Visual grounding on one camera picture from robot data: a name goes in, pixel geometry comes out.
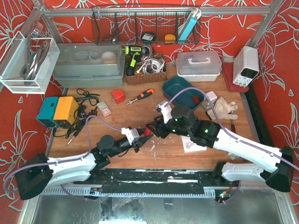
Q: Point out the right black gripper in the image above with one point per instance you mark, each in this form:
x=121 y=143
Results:
x=160 y=128

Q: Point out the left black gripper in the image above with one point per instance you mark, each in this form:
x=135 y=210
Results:
x=136 y=143

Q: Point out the red spring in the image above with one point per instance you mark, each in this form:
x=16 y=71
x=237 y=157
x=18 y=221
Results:
x=196 y=100
x=147 y=132

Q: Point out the orange black screwdriver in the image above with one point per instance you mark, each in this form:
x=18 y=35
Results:
x=141 y=96

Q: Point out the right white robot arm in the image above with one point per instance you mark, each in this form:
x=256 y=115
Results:
x=271 y=165

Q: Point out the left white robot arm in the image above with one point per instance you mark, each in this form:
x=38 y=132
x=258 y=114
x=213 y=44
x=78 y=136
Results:
x=43 y=172

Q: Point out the red spring in tray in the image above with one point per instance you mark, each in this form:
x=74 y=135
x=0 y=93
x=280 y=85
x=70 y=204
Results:
x=196 y=100

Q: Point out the white peg board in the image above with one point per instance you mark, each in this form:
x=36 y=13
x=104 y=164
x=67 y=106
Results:
x=190 y=147

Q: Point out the small clear screw box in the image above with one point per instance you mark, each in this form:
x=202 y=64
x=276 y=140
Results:
x=105 y=110

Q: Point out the teal plastic tray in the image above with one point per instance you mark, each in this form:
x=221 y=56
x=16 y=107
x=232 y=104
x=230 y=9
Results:
x=174 y=85

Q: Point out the red cube adapter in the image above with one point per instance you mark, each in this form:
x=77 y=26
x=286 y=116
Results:
x=118 y=96

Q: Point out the brown wicker basket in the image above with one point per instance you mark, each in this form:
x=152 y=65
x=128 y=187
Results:
x=145 y=78

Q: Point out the soldering iron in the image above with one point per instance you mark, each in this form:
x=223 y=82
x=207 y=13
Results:
x=72 y=138

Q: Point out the white cube adapter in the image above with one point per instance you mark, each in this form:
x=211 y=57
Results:
x=211 y=98

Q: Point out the beige work glove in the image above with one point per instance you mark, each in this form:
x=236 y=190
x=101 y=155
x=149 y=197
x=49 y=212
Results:
x=225 y=110

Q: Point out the white plastic lidded box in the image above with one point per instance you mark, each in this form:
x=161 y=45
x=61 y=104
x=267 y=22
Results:
x=199 y=66

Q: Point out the small red screwdriver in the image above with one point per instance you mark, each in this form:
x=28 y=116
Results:
x=232 y=126

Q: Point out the yellow soldering station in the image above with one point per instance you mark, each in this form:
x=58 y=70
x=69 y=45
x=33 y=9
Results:
x=64 y=115

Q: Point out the green black drill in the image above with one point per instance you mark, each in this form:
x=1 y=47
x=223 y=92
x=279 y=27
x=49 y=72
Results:
x=135 y=54

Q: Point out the grey plastic storage box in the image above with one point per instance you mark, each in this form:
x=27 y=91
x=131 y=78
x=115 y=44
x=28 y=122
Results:
x=87 y=65

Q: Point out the yellow tape measure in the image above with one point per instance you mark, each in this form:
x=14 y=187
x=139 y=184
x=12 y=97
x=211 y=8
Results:
x=169 y=39

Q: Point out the teal device box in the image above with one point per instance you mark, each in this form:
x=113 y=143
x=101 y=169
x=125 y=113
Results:
x=47 y=112

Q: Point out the white power supply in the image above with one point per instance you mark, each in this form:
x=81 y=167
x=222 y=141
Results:
x=246 y=66

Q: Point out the blue white case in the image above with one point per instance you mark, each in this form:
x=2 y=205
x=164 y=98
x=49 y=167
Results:
x=185 y=29

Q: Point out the clear acrylic box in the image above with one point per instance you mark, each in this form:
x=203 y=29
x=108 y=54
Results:
x=28 y=69

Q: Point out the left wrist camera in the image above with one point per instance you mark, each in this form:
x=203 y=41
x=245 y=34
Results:
x=131 y=134

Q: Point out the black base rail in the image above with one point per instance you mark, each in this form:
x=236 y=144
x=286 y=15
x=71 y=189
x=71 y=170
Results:
x=156 y=181

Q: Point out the black wire basket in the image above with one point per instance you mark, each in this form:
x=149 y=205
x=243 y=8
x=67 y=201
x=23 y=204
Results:
x=128 y=30

